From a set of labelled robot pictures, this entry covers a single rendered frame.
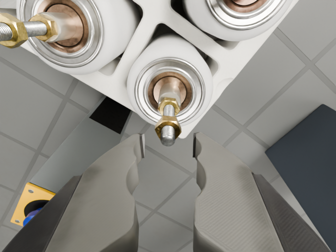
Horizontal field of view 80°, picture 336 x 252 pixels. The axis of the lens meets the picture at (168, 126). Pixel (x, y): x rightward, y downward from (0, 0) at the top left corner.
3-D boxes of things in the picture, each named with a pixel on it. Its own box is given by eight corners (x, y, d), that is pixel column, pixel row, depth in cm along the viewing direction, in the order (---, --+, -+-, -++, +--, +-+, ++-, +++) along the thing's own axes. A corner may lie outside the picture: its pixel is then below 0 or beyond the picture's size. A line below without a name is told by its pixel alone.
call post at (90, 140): (137, 102, 49) (94, 209, 22) (124, 123, 52) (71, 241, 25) (111, 86, 47) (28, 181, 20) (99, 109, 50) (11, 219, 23)
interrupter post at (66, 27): (65, 44, 20) (46, 49, 17) (47, 20, 19) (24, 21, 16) (83, 31, 19) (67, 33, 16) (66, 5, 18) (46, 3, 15)
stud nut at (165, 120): (154, 134, 16) (153, 140, 15) (156, 114, 15) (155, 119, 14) (179, 136, 16) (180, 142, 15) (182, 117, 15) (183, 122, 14)
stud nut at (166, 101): (157, 113, 19) (157, 117, 18) (159, 96, 18) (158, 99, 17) (178, 115, 19) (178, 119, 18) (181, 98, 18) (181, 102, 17)
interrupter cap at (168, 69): (121, 78, 21) (119, 80, 21) (185, 41, 20) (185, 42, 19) (157, 132, 24) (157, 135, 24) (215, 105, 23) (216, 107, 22)
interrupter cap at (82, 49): (63, 79, 22) (60, 81, 21) (6, 8, 18) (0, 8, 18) (121, 42, 20) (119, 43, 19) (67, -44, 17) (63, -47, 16)
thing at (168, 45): (135, 50, 37) (106, 75, 21) (182, 21, 34) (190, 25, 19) (161, 94, 41) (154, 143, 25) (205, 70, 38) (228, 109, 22)
